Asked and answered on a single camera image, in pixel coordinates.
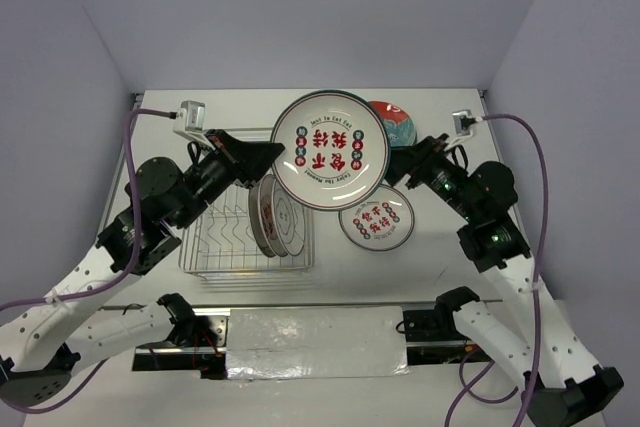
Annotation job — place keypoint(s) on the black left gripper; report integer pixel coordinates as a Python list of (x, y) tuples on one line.
[(247, 162)]

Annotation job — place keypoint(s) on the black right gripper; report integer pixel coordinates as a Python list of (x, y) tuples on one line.
[(425, 155)]

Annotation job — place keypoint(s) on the white plate teal rim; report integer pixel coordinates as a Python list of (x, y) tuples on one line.
[(256, 223)]

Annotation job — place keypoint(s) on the white bowl plate red characters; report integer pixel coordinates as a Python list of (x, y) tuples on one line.
[(382, 223)]

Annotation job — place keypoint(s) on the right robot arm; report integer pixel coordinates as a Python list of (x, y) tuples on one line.
[(560, 381)]

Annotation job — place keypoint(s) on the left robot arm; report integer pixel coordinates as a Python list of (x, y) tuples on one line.
[(58, 337)]

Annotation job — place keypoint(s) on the white plate grey line pattern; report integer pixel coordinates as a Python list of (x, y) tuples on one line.
[(289, 221)]

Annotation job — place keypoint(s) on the silver foil covered panel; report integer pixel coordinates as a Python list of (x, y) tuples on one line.
[(315, 343)]

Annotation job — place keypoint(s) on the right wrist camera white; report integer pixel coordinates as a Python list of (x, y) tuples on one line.
[(464, 127)]

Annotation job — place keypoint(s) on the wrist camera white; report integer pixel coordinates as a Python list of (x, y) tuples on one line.
[(189, 122), (464, 127)]

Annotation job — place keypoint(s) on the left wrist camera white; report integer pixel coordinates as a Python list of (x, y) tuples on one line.
[(189, 122)]

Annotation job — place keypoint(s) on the wire dish rack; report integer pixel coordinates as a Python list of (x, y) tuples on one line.
[(221, 244)]

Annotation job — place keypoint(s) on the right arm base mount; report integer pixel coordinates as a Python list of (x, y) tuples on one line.
[(430, 335)]

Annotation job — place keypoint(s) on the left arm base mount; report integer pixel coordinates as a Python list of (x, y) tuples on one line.
[(196, 342)]

